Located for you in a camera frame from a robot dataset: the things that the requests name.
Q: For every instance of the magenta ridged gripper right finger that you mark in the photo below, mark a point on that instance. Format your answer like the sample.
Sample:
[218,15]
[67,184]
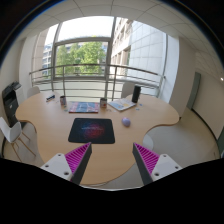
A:
[153,166]

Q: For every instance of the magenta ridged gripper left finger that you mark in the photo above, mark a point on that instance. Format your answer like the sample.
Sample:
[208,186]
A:
[70,166]

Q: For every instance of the black galaxy mouse pad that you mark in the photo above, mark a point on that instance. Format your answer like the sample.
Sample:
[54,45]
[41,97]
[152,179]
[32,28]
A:
[96,131]

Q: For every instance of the purple computer mouse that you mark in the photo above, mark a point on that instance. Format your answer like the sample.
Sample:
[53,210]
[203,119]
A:
[126,122]

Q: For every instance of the red and blue book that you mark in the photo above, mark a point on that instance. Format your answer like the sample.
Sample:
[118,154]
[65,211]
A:
[84,107]

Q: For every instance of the white open booklet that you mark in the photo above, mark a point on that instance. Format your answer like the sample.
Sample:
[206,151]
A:
[121,104]

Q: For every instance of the dark printed mug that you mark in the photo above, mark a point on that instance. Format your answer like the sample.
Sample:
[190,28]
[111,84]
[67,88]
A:
[63,101]

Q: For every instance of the red printed can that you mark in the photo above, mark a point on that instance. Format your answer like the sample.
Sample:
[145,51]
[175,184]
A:
[103,102]

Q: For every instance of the small black remote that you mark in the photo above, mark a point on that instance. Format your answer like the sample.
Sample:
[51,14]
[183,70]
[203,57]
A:
[50,98]

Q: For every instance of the black cylindrical speaker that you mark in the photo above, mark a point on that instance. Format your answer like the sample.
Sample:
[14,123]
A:
[136,94]

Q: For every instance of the grey chair behind table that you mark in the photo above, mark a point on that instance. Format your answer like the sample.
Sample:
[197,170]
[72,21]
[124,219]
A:
[127,89]

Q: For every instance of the white chair behind table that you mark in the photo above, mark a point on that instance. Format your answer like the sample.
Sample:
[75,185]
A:
[33,91]

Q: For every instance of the metal balcony railing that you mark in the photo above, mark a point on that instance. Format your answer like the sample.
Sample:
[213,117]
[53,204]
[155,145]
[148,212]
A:
[92,81]

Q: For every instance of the black office printer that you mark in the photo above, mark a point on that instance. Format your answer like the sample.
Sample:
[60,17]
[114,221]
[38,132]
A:
[12,97]

